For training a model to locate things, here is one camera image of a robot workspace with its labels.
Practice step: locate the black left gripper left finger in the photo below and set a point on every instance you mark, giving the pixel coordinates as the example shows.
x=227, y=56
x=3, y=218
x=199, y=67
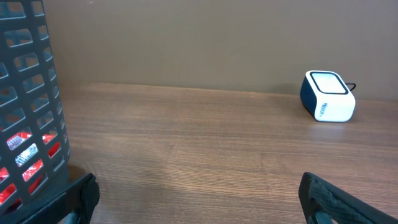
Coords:
x=74, y=204

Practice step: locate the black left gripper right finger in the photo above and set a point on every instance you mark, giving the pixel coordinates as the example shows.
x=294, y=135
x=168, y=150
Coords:
x=323, y=202

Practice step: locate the red snack bag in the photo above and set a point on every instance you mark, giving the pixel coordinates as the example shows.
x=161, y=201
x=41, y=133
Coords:
x=23, y=157

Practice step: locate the white barcode scanner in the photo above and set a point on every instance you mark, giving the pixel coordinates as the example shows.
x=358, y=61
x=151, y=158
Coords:
x=326, y=97

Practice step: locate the grey plastic shopping basket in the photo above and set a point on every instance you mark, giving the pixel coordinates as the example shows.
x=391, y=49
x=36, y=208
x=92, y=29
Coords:
x=30, y=102

